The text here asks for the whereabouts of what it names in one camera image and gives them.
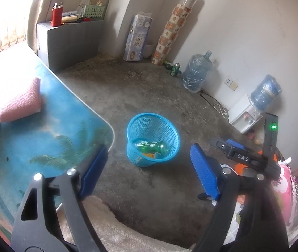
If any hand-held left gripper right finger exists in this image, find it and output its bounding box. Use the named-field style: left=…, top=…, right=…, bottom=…
left=190, top=143, right=289, bottom=252

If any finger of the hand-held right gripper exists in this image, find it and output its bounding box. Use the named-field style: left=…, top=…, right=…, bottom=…
left=209, top=137, right=268, bottom=169

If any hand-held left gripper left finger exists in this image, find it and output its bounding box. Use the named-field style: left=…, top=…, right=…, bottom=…
left=10, top=144, right=110, bottom=252

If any blue plastic mesh basket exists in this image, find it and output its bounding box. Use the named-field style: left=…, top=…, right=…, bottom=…
left=126, top=112, right=180, bottom=167

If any small pink shoe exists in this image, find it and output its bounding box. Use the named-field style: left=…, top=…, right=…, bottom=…
left=248, top=130, right=264, bottom=145

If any white water dispenser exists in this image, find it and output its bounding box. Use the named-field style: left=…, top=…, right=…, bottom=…
left=228, top=94, right=264, bottom=134

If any wrapped blue water jug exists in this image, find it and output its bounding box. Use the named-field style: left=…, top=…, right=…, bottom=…
left=250, top=74, right=283, bottom=111

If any pink floral blanket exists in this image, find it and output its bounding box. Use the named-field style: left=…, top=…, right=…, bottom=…
left=270, top=163, right=298, bottom=227

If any orange snack packet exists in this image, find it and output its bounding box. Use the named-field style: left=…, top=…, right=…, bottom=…
left=138, top=151, right=163, bottom=161

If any green plastic bottle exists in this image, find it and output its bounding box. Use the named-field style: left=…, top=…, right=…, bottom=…
left=134, top=140, right=169, bottom=156

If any beige fleece cloth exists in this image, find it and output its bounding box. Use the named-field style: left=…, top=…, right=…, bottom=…
left=58, top=196, right=193, bottom=252

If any empty water jug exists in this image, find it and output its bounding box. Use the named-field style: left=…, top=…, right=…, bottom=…
left=181, top=50, right=215, bottom=94

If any pink knitted cloth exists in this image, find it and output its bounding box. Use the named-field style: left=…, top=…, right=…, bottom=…
left=0, top=77, right=43, bottom=123

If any grey box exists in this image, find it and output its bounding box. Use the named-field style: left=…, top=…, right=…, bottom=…
left=37, top=19, right=105, bottom=72

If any patterned roll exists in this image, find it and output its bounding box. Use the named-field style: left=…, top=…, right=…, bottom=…
left=151, top=3, right=189, bottom=66

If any toilet paper pack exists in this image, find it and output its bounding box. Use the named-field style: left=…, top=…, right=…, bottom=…
left=123, top=14, right=154, bottom=62

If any small green storage basket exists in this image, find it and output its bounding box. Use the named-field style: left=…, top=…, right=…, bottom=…
left=82, top=4, right=105, bottom=21

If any window railing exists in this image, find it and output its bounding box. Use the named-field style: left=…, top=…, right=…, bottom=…
left=0, top=18, right=29, bottom=64

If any red thermos flask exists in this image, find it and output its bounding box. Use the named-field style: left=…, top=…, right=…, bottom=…
left=51, top=2, right=64, bottom=27

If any clear bag with sticks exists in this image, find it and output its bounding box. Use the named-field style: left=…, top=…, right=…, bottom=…
left=79, top=0, right=106, bottom=7

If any beige curtain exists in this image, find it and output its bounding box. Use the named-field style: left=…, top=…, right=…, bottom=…
left=26, top=0, right=61, bottom=49

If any white cable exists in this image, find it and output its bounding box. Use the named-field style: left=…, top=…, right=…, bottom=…
left=213, top=102, right=230, bottom=119

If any black cable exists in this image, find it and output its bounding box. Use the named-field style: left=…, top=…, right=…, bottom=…
left=200, top=89, right=227, bottom=109

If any wall socket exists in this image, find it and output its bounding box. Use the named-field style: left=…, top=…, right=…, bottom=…
left=224, top=76, right=239, bottom=91

